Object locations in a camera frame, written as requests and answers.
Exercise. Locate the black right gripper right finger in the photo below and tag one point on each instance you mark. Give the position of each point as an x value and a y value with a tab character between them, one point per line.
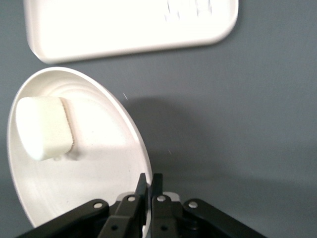
161	215

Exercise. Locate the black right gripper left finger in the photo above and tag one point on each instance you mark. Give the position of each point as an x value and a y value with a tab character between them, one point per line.
123	213

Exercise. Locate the small white bun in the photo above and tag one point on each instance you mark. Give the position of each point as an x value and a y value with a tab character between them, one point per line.
42	129

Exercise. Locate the cream rectangular tray rabbit print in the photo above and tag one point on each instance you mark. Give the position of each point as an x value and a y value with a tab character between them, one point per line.
123	29

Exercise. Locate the round cream plate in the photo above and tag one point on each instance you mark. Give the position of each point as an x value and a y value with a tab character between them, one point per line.
99	148

